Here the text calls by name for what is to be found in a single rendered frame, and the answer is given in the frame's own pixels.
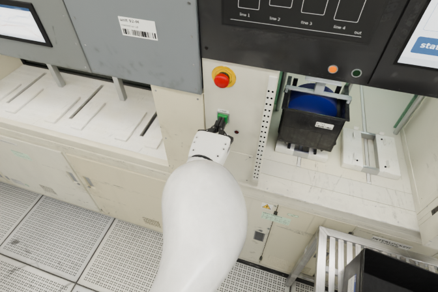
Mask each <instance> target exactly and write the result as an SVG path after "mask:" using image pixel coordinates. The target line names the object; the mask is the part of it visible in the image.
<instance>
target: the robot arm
mask: <svg viewBox="0 0 438 292"><path fill-rule="evenodd" d="M224 119H225V118H224V117H222V118H221V117H219V118H218V120H216V122H215V124H214V125H213V126H211V128H208V129H206V130H198V131H197V133H196V135H195V137H194V139H193V142H192V145H191V148H190V151H189V154H188V160H187V162H186V163H185V164H183V165H181V166H179V167H178V168H177V169H176V170H175V171H174V172H173V173H172V174H171V175H170V176H169V177H168V179H167V181H166V183H165V185H164V189H163V192H162V225H163V247H162V257H161V260H160V265H159V268H158V272H157V274H156V278H155V280H154V283H153V286H152V287H151V290H150V291H149V292H216V290H217V289H218V288H219V287H220V285H221V284H222V282H223V281H224V280H225V278H226V277H227V275H228V274H229V272H230V271H231V269H232V268H233V266H234V265H235V263H236V261H237V260H238V258H239V256H240V254H241V251H242V249H243V246H244V243H245V240H246V235H247V231H248V213H247V208H246V203H245V200H244V196H243V194H242V191H241V188H240V186H239V184H238V182H237V181H236V179H235V178H234V176H233V175H232V174H231V172H230V171H229V170H228V169H227V168H225V167H224V166H223V165H224V162H225V161H226V158H227V156H228V154H229V152H230V148H231V147H230V145H231V144H232V143H233V137H231V136H229V135H227V134H226V133H225V131H224V128H225V127H226V122H224ZM217 132H218V134H216V133H217Z"/></svg>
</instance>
